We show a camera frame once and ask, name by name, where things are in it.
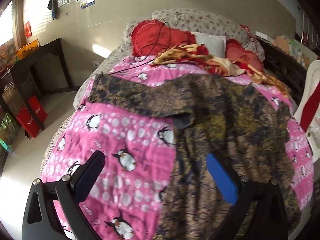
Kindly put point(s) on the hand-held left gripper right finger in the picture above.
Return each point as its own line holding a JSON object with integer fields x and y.
{"x": 221, "y": 180}

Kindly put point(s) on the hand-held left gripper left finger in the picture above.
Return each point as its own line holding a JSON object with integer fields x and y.
{"x": 86, "y": 177}

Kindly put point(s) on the brown dark floral shirt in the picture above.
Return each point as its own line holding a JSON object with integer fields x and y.
{"x": 225, "y": 120}

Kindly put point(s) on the pink penguin print blanket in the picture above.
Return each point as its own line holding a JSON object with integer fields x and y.
{"x": 120, "y": 130}

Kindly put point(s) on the red box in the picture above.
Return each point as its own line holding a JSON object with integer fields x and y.
{"x": 38, "y": 108}
{"x": 26, "y": 122}

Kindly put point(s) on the green crate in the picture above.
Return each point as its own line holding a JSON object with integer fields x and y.
{"x": 7, "y": 132}

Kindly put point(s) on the red cloth strip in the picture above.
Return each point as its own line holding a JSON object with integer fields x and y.
{"x": 310, "y": 110}

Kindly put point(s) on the red heart pillow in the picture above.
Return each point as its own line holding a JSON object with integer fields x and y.
{"x": 150, "y": 36}
{"x": 240, "y": 52}

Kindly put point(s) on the dark wooden desk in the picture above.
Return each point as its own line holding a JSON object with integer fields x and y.
{"x": 50, "y": 48}

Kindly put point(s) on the yellow red fleece blanket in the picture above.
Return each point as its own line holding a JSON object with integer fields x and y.
{"x": 180, "y": 52}

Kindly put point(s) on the white plastic chair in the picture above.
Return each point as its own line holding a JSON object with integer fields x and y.
{"x": 312, "y": 77}

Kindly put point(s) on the white pillow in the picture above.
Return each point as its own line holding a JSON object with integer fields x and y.
{"x": 212, "y": 42}

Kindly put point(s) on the orange plastic basket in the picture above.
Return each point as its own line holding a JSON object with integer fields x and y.
{"x": 27, "y": 50}

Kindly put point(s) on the colourful bags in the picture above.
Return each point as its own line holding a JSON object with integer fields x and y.
{"x": 295, "y": 50}

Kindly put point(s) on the large floral pillow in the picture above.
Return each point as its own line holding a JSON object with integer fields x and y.
{"x": 200, "y": 20}

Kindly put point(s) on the metal rack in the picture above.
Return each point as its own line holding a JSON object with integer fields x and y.
{"x": 306, "y": 30}

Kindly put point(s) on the window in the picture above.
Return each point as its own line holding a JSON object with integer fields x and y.
{"x": 6, "y": 22}

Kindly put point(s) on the dark hanging cloth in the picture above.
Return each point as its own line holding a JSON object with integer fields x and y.
{"x": 53, "y": 3}

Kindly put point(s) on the wall socket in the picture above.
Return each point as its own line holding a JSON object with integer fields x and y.
{"x": 95, "y": 63}

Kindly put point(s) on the red wall sign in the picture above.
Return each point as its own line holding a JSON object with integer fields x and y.
{"x": 29, "y": 28}

